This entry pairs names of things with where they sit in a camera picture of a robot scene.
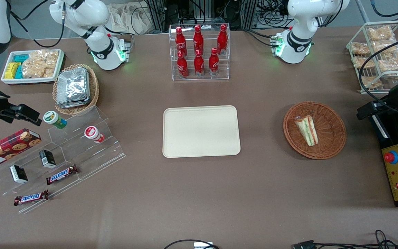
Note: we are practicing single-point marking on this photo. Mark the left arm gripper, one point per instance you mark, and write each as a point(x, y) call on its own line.
point(391, 100)

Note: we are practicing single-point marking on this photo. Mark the triangular sandwich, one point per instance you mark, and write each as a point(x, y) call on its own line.
point(308, 131)

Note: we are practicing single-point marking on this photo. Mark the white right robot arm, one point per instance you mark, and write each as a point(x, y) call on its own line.
point(95, 15)

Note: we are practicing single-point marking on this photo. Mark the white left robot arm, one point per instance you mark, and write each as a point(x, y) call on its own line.
point(299, 20)

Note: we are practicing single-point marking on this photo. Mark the white rectangular snack tray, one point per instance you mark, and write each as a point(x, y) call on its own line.
point(29, 81)

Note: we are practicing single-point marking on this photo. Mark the empty brown wicker basket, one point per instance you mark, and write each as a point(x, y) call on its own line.
point(332, 138)

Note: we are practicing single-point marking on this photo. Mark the wicker basket with foil containers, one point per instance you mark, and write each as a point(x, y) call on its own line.
point(94, 86)

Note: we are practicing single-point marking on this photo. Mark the beige plastic tray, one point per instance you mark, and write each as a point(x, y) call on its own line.
point(200, 131)

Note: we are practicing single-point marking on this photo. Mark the clear bag of fried snacks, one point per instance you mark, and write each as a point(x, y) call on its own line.
point(363, 62)
point(359, 48)
point(380, 33)
point(384, 46)
point(371, 82)
point(392, 64)

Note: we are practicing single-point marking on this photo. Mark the red tartan cookie box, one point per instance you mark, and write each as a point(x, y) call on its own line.
point(9, 147)

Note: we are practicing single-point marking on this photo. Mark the green lid snack cup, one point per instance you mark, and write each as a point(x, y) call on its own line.
point(54, 119)

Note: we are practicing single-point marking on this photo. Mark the yellow snack packet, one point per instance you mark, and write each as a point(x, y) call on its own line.
point(11, 70)

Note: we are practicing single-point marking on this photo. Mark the red emergency stop button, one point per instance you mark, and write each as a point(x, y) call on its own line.
point(391, 157)

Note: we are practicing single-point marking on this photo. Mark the small black box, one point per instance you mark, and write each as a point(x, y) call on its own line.
point(18, 174)
point(48, 159)

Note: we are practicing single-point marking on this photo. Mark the clear bag of rice crackers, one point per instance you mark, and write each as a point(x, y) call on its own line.
point(40, 64)

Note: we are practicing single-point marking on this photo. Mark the teal snack packet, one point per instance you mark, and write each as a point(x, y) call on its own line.
point(21, 58)

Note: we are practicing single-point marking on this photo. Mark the stack of foil containers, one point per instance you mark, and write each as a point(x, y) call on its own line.
point(73, 88)

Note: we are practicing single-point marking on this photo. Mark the Snickers chocolate bar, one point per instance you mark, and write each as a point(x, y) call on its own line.
point(62, 175)
point(31, 197)

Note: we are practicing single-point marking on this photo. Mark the clear acrylic stepped display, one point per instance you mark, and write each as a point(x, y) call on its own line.
point(81, 155)

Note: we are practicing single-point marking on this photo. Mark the red lid snack cup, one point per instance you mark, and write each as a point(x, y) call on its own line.
point(93, 133)

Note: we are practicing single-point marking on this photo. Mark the beige cloth bags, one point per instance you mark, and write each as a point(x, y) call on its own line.
point(130, 17)

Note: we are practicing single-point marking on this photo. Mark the red cola bottle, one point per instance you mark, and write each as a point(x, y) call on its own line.
point(182, 65)
point(214, 63)
point(198, 38)
point(199, 64)
point(222, 38)
point(179, 39)

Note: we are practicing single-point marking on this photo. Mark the clear acrylic bottle rack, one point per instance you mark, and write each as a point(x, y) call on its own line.
point(206, 77)

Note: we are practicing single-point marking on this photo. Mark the small white device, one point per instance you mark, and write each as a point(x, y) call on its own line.
point(203, 245)

